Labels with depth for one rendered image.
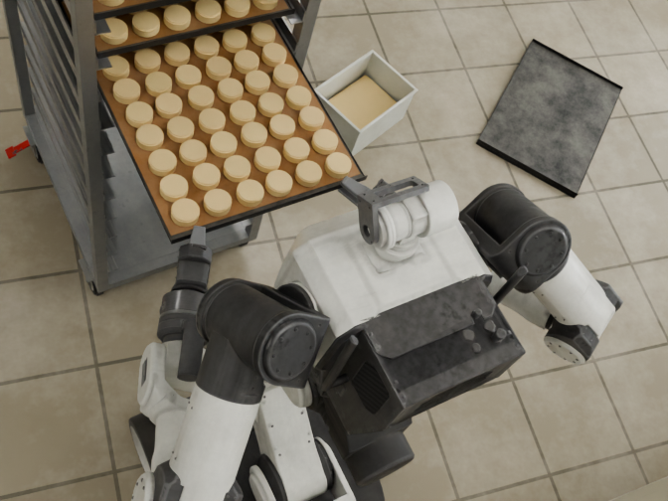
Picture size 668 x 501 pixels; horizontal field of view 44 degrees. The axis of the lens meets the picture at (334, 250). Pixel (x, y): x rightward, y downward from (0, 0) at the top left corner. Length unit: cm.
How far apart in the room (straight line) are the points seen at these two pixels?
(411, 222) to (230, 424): 35
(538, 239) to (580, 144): 201
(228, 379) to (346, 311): 17
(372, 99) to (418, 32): 47
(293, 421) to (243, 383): 87
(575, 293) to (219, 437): 60
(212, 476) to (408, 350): 30
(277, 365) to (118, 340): 143
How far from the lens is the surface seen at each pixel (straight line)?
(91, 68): 155
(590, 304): 136
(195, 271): 138
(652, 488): 188
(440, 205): 105
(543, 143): 311
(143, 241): 237
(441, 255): 115
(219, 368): 106
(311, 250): 110
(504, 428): 255
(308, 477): 197
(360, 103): 288
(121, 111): 161
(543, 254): 120
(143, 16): 162
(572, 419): 266
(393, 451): 142
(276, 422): 190
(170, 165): 152
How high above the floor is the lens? 223
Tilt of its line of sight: 59 degrees down
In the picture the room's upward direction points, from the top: 24 degrees clockwise
